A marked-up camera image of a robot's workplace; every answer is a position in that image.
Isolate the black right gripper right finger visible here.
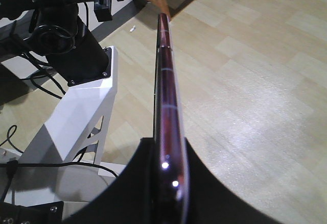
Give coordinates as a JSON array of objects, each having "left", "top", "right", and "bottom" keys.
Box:
[{"left": 185, "top": 139, "right": 277, "bottom": 223}]

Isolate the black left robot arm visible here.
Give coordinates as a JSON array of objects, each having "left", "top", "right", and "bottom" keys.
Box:
[{"left": 1, "top": 0, "right": 152, "bottom": 223}]

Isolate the black bracket with screws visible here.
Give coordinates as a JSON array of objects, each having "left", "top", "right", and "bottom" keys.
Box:
[{"left": 1, "top": 201, "right": 64, "bottom": 223}]

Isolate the black base cable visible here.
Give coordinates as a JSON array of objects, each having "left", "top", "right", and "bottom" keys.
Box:
[{"left": 0, "top": 125, "right": 120, "bottom": 202}]

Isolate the black foldable phone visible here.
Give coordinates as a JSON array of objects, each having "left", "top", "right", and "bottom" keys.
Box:
[{"left": 152, "top": 13, "right": 189, "bottom": 223}]

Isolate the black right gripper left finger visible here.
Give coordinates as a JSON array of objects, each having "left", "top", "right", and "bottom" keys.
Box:
[{"left": 62, "top": 138, "right": 154, "bottom": 223}]

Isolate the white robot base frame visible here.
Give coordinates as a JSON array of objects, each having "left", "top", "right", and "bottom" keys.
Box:
[{"left": 0, "top": 1, "right": 127, "bottom": 207}]

